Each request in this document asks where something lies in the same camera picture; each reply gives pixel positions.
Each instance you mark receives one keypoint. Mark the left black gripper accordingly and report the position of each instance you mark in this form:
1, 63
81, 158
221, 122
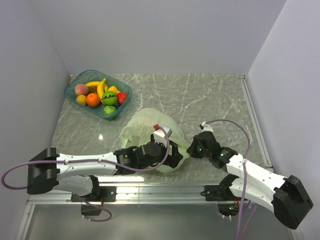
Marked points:
173, 160

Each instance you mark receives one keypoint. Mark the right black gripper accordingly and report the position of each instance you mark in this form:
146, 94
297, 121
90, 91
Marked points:
192, 149

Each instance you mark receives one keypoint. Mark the light green plastic bag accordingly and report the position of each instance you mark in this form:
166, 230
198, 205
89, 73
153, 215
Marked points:
138, 132

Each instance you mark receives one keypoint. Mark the green apple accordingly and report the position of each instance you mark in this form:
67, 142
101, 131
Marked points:
109, 98

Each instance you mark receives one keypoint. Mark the yellow fruit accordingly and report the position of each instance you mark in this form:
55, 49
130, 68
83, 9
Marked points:
101, 87

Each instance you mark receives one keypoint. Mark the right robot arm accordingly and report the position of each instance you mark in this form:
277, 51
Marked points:
286, 197

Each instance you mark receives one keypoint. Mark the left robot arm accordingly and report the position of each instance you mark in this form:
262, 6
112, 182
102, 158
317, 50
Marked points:
78, 174

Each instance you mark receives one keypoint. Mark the orange fruit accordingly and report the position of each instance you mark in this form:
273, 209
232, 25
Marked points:
93, 100

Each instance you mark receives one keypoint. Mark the red strawberry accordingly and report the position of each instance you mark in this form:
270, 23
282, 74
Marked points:
121, 97

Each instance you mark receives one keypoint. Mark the yellow pear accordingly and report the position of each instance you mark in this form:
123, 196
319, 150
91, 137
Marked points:
113, 89

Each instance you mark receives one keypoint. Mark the small yellow lemon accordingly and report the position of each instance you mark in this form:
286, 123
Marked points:
82, 99

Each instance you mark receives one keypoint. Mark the yellow banana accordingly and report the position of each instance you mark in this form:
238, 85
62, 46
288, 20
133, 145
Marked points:
92, 84

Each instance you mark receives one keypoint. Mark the pink peach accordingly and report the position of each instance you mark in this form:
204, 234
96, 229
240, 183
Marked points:
81, 89

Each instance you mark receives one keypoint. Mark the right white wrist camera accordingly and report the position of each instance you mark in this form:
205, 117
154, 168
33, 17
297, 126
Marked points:
205, 127

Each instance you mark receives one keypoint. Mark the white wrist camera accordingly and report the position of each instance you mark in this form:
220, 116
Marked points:
161, 134
205, 127

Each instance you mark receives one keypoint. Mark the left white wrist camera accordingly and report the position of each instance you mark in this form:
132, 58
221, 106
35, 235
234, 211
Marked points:
161, 134

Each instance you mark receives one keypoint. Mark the aluminium mounting rail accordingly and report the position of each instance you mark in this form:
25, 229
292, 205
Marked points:
160, 193

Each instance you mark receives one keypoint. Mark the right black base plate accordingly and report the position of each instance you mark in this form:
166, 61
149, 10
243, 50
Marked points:
217, 193

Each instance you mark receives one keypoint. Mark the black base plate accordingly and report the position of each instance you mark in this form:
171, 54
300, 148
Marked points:
217, 193
107, 194

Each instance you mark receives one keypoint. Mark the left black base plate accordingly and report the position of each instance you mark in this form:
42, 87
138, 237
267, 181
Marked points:
107, 194

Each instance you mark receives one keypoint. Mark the right side aluminium rail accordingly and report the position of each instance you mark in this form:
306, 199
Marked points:
256, 126

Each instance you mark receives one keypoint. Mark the black box under rail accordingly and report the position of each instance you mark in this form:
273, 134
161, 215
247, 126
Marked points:
89, 210

